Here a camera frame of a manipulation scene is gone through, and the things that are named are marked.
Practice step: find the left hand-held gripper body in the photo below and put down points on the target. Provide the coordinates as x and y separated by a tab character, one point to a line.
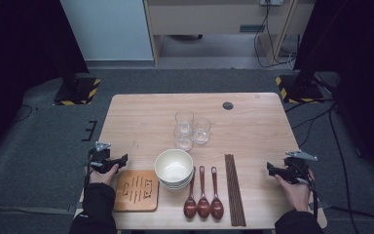
101	160

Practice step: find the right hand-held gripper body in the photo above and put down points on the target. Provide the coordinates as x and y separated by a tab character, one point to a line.
297	169

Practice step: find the wooden slotted trivet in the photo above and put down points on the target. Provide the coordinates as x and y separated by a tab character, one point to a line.
136	201

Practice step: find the row of dark chopsticks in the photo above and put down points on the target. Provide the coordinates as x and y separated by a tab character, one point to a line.
234	188

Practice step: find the reddish brown wooden spoon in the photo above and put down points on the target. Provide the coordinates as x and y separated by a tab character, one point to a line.
216	208
203	208
190	208

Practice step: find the person's left hand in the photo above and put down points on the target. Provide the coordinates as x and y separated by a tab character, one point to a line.
102	178

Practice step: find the person's right hand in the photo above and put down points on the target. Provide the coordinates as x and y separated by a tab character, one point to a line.
297	195

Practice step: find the grey tape strip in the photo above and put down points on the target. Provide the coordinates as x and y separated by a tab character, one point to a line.
324	204
72	208

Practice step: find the clear drinking glass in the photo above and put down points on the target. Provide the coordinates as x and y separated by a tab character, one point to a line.
183	141
202	131
184	117

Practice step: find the black stand with striped base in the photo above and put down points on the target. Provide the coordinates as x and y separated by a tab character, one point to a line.
300	91
76	92

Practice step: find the white cabinet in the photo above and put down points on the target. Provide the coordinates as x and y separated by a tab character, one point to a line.
110	29

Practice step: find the black curtain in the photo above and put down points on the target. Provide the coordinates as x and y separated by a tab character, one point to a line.
354	48

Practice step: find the light wooden desk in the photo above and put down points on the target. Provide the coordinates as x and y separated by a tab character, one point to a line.
207	19

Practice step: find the white power strip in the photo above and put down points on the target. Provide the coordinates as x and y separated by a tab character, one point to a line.
271	2

